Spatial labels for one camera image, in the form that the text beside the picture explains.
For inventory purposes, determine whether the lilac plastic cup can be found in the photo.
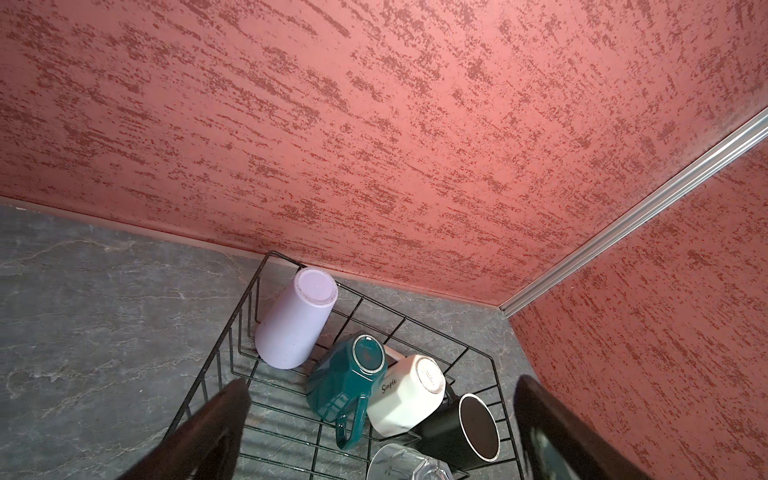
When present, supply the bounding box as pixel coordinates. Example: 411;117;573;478
254;268;338;370

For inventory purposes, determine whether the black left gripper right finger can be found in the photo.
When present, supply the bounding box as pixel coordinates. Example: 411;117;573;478
514;375;650;479

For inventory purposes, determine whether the black wire dish rack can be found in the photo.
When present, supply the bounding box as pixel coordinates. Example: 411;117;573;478
168;251;523;479

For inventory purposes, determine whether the aluminium corner post right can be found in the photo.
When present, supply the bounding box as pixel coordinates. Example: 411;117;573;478
500;109;767;319

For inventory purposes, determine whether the white faceted mug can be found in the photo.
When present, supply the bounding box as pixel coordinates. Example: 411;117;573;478
367;355;446;438

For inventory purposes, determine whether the white mug green handle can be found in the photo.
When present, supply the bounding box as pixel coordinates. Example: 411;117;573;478
306;331;387;450

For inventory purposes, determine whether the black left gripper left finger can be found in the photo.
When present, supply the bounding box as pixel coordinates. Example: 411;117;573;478
121;379;251;479

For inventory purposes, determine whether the clear plastic cup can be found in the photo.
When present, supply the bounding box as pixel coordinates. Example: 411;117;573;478
366;444;454;480

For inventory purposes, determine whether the black mug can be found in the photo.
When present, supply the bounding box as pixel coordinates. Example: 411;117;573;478
414;393;501;471

